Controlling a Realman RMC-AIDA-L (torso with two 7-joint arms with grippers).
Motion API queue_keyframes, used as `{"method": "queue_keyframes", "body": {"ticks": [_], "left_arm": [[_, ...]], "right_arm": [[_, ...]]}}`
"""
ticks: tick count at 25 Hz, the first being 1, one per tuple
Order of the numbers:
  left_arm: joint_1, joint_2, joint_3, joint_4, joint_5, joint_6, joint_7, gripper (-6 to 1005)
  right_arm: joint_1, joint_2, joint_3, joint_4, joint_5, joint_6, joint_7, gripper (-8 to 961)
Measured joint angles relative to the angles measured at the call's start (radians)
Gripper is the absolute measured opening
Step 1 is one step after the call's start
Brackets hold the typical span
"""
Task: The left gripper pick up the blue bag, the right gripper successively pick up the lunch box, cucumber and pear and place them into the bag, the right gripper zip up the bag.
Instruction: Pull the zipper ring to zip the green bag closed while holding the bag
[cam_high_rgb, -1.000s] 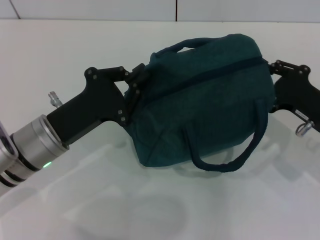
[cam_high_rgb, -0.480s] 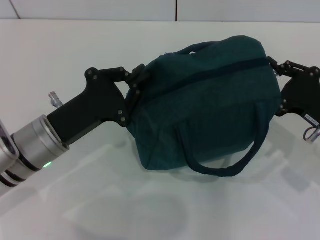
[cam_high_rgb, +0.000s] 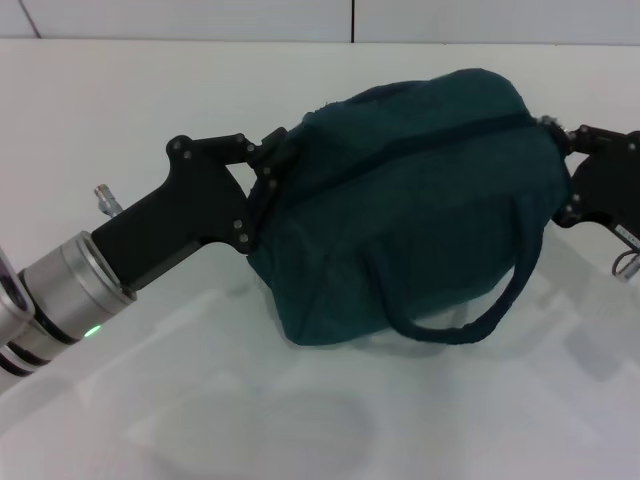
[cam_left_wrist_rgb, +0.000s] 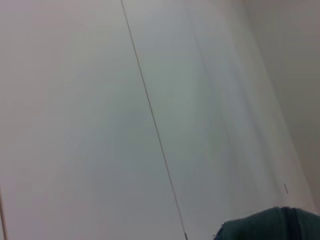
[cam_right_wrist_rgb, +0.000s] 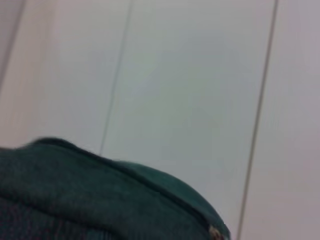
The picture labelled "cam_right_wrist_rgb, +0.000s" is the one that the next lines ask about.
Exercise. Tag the dark teal fabric lunch bag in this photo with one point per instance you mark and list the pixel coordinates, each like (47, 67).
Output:
(87, 200)

